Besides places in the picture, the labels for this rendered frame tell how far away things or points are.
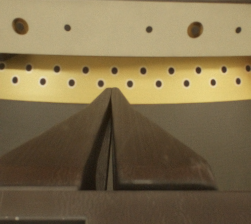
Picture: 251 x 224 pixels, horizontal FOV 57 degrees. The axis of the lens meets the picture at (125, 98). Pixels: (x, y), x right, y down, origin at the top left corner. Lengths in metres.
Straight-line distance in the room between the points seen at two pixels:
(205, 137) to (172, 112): 0.05
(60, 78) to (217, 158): 0.20
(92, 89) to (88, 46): 0.06
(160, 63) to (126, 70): 0.04
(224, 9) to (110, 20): 0.10
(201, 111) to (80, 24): 0.16
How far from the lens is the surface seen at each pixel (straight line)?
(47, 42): 0.22
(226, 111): 0.30
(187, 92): 0.27
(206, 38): 0.23
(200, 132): 0.28
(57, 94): 0.27
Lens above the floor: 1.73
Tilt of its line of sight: 26 degrees down
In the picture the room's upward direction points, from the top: 2 degrees clockwise
